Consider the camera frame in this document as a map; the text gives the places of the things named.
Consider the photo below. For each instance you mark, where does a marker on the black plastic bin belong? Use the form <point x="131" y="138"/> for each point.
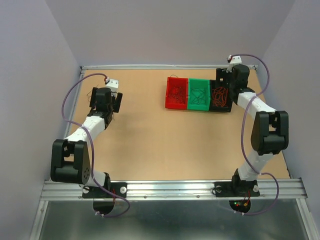
<point x="219" y="99"/>

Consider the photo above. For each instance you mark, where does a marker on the green plastic bin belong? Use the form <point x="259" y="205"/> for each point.
<point x="198" y="94"/>

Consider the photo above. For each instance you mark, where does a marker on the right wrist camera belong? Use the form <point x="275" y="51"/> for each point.
<point x="233" y="60"/>

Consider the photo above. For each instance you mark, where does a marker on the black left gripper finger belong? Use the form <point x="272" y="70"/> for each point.
<point x="93" y="97"/>
<point x="117" y="102"/>

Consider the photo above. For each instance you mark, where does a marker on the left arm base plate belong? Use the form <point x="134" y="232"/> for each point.
<point x="94" y="192"/>

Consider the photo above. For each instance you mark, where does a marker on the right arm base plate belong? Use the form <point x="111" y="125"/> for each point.
<point x="229" y="189"/>

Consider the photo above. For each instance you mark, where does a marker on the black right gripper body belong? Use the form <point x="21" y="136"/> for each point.
<point x="231" y="82"/>

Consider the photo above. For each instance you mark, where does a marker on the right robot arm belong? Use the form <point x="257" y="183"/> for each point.
<point x="269" y="136"/>

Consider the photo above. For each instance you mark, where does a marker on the red plastic bin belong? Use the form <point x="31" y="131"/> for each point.
<point x="176" y="96"/>

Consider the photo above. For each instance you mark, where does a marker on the aluminium front rail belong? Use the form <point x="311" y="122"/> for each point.
<point x="177" y="190"/>

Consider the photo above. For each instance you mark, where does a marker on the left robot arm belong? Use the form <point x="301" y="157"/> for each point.
<point x="70" y="159"/>

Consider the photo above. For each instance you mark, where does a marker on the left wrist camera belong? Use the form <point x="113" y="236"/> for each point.
<point x="113" y="85"/>

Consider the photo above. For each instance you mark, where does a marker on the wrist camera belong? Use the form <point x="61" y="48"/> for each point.
<point x="113" y="85"/>
<point x="233" y="60"/>

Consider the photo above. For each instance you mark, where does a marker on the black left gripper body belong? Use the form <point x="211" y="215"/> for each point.
<point x="111" y="106"/>

